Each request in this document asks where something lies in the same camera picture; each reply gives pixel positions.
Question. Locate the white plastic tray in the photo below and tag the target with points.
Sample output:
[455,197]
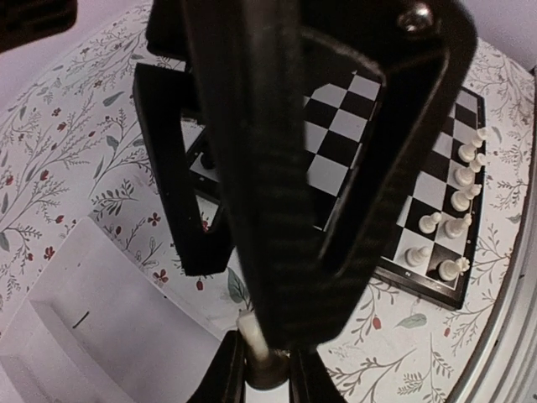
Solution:
[93,328]

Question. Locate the floral patterned table mat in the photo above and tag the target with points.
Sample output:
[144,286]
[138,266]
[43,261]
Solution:
[71,147]

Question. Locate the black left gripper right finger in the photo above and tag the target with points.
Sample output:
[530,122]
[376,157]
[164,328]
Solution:
[309,381]

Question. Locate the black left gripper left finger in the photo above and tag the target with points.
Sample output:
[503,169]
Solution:
[224,381]

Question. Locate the aluminium front rail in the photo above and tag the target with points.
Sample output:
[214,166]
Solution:
[503,365]

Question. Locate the white chess piece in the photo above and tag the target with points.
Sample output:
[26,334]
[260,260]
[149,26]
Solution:
[465,176]
[468,152]
[266,368]
[461,200]
[428,223]

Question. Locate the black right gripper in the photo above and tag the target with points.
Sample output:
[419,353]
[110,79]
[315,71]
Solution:
[25,21]

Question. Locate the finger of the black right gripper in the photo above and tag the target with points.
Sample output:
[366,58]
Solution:
[160,95]
[247,59]

